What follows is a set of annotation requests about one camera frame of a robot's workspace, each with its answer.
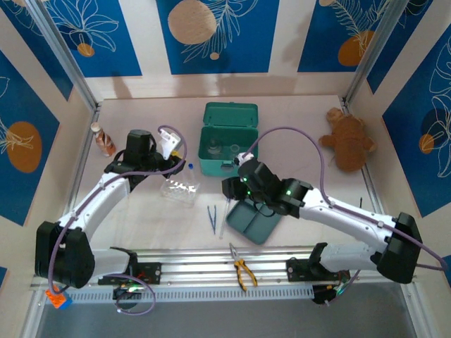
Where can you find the aluminium frame post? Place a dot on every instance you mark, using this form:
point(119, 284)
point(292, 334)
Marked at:
point(380, 45)
point(58, 45)

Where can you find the clear glass flask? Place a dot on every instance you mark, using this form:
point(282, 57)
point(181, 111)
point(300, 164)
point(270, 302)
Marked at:
point(212, 148)

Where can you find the brown white patterned bottle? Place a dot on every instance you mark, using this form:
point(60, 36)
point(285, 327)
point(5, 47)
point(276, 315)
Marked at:
point(105, 144)

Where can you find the orange blue toy brick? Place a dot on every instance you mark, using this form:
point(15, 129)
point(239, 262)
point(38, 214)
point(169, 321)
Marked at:
point(60, 301)

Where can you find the brown plush toy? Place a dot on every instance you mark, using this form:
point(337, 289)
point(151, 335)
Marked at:
point(349, 141)

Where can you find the black controller board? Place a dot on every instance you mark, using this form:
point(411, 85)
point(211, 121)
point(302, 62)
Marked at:
point(123, 293)
point(327, 293)

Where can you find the green plastic toolbox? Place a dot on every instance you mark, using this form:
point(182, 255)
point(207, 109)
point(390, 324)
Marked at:
point(229, 114)

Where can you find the blue plastic tweezers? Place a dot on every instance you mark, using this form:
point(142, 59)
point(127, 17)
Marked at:
point(212, 227)

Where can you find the clear test tube blue cap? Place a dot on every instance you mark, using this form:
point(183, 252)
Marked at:
point(223, 225)
point(190, 164)

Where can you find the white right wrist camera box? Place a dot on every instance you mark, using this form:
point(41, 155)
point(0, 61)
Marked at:
point(244, 157)

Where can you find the clear plastic tube rack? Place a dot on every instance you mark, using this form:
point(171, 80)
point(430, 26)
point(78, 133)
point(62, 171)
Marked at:
point(179, 193)

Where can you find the green divided tray insert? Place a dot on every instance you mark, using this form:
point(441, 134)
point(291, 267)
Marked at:
point(246, 225)

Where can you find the yellow black pliers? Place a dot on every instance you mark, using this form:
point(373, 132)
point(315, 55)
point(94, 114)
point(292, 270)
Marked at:
point(239, 264)

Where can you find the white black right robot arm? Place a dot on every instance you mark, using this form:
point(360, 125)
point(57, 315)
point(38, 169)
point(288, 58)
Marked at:
point(345, 214)

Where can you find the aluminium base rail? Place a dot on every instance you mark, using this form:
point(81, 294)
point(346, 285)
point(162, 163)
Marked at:
point(197, 267)

